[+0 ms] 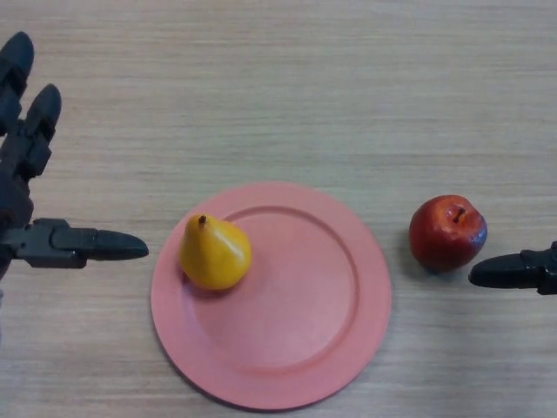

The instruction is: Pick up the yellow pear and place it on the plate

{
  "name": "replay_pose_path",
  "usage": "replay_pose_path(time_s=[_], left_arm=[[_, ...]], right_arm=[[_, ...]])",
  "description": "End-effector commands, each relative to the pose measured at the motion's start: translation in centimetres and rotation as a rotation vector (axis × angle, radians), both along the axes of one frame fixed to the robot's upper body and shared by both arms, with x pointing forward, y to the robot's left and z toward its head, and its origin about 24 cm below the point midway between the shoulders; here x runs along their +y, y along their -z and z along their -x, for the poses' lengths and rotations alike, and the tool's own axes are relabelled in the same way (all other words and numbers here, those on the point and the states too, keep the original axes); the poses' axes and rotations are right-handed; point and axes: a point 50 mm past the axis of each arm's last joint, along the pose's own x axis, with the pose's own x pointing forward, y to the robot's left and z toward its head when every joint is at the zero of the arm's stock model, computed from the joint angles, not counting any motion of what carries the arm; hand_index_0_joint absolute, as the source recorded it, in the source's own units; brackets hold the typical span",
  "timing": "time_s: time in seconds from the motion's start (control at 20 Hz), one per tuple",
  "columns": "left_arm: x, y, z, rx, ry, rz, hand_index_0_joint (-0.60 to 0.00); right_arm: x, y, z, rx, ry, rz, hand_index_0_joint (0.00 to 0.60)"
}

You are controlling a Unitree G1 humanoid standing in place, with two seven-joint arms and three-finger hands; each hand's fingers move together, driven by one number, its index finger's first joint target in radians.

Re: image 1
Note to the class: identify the red apple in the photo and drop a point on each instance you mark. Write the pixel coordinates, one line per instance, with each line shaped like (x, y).
(444, 241)

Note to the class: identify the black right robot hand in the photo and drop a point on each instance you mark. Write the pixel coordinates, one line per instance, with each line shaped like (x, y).
(509, 272)

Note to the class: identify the yellow pear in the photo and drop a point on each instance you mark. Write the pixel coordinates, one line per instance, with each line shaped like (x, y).
(215, 257)

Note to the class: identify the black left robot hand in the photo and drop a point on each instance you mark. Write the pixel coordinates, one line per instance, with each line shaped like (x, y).
(52, 244)

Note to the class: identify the pink round plate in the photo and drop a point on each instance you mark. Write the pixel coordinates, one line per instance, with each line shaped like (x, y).
(296, 309)

